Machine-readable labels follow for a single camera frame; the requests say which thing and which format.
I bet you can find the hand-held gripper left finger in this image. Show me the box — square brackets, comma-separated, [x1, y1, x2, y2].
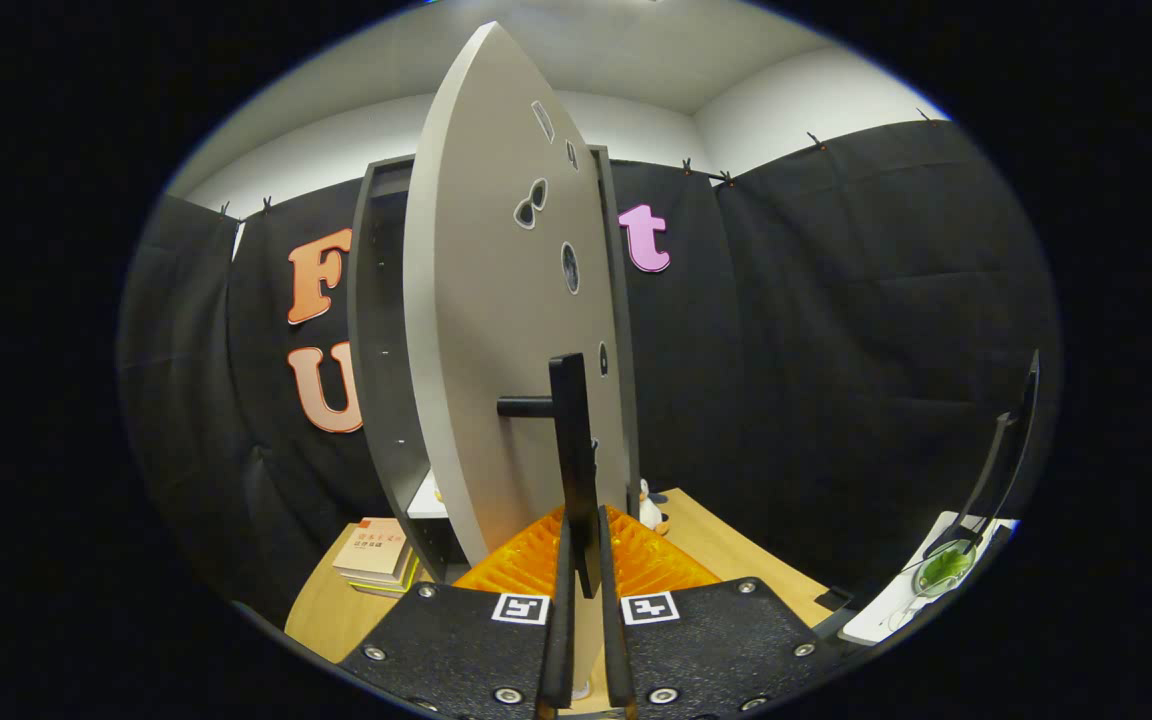
[336, 505, 577, 720]

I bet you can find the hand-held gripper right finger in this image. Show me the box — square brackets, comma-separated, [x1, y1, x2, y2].
[598, 505, 842, 720]

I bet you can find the black door handle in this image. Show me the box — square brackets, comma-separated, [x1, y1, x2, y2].
[497, 352, 602, 601]

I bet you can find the grey shoe cabinet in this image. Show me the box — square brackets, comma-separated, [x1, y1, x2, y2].
[348, 145, 642, 586]

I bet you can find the beige shoe cabinet door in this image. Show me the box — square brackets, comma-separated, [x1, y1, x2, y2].
[403, 22, 632, 696]

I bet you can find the white cabinet shelf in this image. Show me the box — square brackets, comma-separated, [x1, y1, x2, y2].
[406, 470, 449, 521]

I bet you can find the penguin plush toy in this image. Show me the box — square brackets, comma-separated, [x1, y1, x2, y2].
[638, 478, 672, 536]

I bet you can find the yellow edged book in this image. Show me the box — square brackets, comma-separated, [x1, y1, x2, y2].
[346, 555, 424, 599]

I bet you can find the tan cover book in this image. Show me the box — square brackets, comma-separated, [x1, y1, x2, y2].
[333, 517, 412, 583]

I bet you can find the green object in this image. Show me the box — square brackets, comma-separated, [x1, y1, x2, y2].
[914, 545, 977, 599]

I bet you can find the black backdrop cloth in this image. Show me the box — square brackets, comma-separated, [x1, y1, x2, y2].
[118, 120, 1062, 641]

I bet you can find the black curved stand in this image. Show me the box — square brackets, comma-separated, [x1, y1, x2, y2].
[924, 350, 1042, 561]

